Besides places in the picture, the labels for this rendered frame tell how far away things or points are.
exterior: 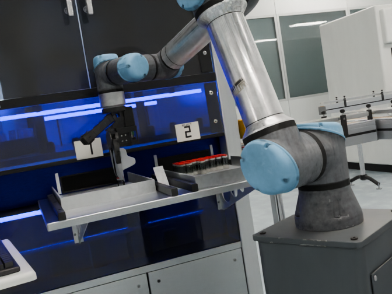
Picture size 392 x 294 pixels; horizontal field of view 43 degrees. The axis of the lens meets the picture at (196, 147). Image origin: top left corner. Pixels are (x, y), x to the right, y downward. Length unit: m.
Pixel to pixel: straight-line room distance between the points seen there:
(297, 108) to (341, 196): 6.21
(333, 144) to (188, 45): 0.49
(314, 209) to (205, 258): 0.74
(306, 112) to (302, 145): 6.37
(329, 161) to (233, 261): 0.83
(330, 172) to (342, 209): 0.08
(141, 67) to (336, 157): 0.58
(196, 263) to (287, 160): 0.88
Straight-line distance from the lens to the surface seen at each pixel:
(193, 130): 1.71
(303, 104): 7.36
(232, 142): 1.77
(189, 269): 1.77
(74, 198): 1.37
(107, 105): 1.45
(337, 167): 1.11
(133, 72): 1.36
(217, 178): 1.34
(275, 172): 0.98
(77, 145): 1.62
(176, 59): 1.40
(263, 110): 1.02
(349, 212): 1.12
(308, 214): 1.12
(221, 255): 1.80
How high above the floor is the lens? 1.09
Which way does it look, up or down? 4 degrees down
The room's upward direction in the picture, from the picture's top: 9 degrees counter-clockwise
